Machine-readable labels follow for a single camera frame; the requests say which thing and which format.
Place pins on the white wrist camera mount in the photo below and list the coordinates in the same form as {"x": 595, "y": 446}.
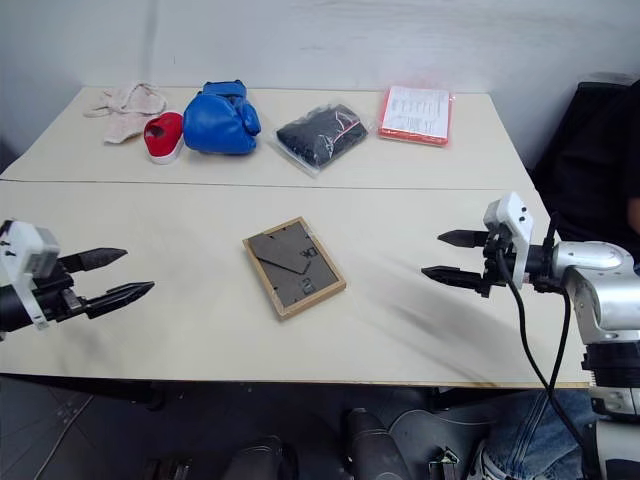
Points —
{"x": 22, "y": 252}
{"x": 517, "y": 222}

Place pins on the pink white cloth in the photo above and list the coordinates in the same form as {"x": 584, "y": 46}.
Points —
{"x": 131, "y": 107}

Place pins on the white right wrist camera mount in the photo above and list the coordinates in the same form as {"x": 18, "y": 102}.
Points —
{"x": 517, "y": 222}

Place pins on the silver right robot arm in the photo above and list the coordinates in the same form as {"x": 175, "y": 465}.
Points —
{"x": 595, "y": 285}

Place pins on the wooden picture frame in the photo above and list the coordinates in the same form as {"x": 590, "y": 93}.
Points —
{"x": 295, "y": 267}

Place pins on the blue boxing glove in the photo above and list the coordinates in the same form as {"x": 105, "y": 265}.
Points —
{"x": 220, "y": 120}

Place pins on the dark rounded cylinder shape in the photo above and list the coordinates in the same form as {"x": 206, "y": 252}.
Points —
{"x": 367, "y": 442}

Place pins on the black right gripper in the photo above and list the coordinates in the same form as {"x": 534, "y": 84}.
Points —
{"x": 496, "y": 267}

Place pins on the red packet with printed sheet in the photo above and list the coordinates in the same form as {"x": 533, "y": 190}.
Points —
{"x": 417, "y": 112}

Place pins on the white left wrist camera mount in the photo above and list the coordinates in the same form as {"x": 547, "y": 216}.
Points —
{"x": 22, "y": 252}

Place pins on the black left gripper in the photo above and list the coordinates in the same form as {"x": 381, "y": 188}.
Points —
{"x": 52, "y": 295}

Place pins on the small red shoe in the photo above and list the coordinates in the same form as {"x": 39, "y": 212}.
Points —
{"x": 162, "y": 137}

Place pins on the black garment in plastic bag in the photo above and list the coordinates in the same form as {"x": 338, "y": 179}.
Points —
{"x": 322, "y": 135}

